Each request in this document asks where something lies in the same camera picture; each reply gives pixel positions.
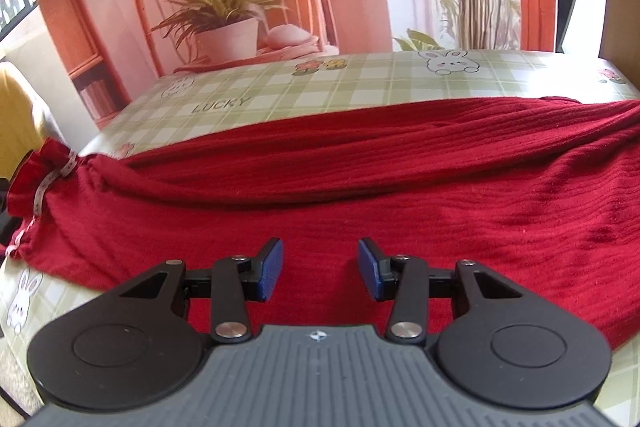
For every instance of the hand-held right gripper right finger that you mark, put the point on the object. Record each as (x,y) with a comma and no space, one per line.
(371,269)

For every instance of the red knit pants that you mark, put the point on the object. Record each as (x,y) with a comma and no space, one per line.
(350,177)

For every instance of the yellow chair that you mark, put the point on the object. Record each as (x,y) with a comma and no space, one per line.
(20,107)

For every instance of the green checkered printed tablecloth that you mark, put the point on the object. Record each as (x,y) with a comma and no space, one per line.
(310,97)

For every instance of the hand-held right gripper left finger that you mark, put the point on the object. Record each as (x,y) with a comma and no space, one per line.
(270,269)

